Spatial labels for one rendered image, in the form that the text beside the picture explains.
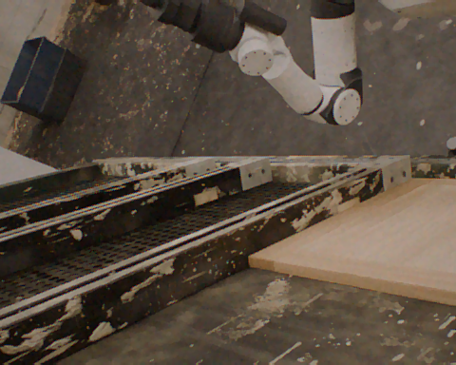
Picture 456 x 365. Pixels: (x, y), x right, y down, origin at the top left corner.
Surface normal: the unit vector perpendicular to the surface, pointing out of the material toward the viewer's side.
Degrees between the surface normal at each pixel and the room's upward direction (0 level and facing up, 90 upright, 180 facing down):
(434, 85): 0
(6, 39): 90
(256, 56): 86
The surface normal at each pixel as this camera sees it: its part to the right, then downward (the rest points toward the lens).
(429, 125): -0.67, -0.33
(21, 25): 0.65, 0.17
